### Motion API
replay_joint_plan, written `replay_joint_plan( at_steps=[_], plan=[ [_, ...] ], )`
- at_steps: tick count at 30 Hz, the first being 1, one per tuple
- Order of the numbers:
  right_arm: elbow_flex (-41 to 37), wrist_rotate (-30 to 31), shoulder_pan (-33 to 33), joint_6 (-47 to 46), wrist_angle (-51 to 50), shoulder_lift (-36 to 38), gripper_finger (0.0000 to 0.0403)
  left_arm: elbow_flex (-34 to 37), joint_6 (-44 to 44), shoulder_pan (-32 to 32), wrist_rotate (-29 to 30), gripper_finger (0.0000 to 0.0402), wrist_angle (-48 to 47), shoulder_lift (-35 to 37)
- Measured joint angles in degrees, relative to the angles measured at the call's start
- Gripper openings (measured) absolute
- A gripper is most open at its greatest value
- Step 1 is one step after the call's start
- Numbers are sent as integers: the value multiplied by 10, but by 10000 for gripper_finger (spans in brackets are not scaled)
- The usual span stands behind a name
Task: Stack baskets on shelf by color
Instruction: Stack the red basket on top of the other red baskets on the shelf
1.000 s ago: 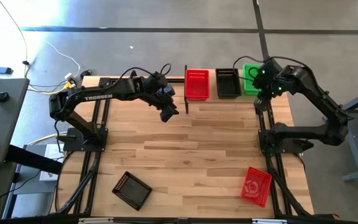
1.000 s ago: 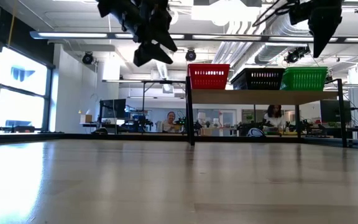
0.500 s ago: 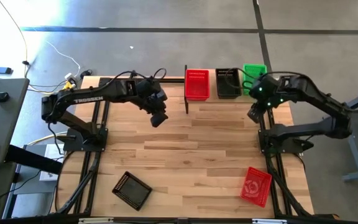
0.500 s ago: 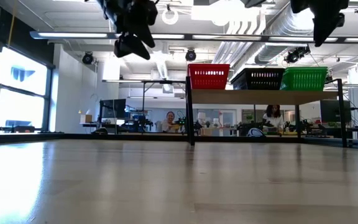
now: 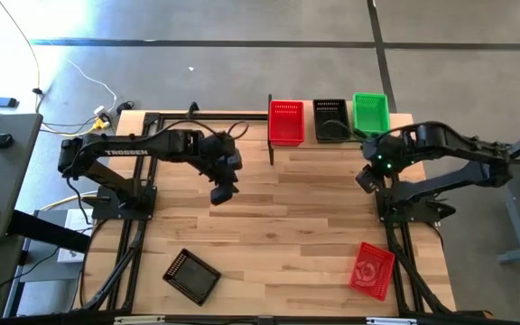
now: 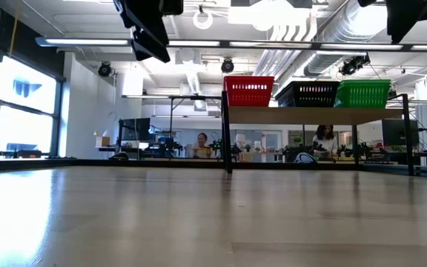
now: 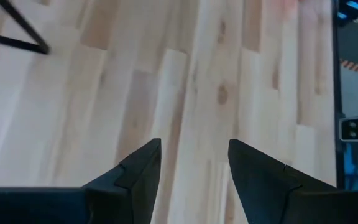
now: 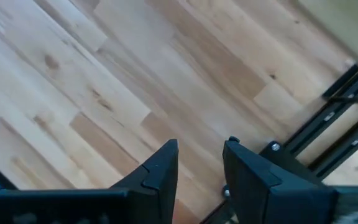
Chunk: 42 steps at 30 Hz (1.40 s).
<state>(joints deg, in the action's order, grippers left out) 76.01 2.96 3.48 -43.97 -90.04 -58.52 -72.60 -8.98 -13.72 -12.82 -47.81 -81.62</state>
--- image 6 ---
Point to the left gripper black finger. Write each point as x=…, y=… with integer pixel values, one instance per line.
x=150, y=46
x=143, y=16

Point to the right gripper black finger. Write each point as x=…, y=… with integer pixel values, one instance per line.
x=404, y=15

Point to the red plastic slotted basket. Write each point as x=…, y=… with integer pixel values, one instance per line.
x=248, y=98

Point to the dark plastic slotted basket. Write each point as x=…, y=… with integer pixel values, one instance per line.
x=306, y=98

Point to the black computer monitor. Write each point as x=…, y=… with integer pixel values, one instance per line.
x=135, y=129

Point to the cardboard box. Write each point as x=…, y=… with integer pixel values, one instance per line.
x=102, y=141

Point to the person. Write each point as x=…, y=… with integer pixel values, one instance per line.
x=324, y=135
x=202, y=141

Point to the black ceiling beam with lights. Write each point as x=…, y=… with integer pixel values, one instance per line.
x=273, y=44

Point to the black box-shaped monitor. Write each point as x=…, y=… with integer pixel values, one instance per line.
x=395, y=131

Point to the white ceiling pipes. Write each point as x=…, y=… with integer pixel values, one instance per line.
x=287, y=29

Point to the white and blue ball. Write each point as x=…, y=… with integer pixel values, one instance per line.
x=304, y=158

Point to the black ceiling-mounted camera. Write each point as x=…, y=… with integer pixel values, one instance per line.
x=105, y=69
x=227, y=66
x=348, y=68

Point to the black metal desk frame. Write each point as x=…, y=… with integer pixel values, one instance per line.
x=161, y=96

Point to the black table edge rail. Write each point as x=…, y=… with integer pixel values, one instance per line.
x=124, y=163

